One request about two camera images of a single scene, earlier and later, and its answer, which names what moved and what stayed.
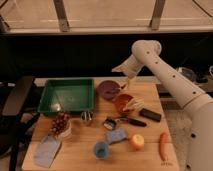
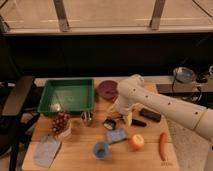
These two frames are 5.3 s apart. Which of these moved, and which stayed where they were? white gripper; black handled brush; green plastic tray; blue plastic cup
Moved: white gripper
Stayed: black handled brush; green plastic tray; blue plastic cup
